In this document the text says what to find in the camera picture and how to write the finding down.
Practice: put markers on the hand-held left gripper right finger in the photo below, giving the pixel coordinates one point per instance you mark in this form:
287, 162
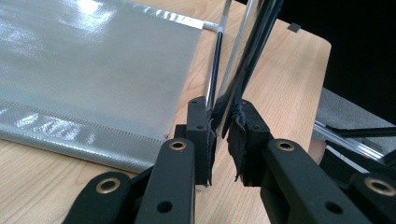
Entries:
249, 140

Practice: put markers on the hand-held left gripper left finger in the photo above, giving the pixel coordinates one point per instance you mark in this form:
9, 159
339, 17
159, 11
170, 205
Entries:
200, 140

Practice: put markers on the silver metal shelf rack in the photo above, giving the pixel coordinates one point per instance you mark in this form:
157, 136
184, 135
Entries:
93, 77

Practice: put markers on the grey tape piece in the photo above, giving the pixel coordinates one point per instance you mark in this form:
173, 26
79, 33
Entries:
294, 27

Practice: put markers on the metal floor rail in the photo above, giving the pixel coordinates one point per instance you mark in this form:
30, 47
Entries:
345, 138

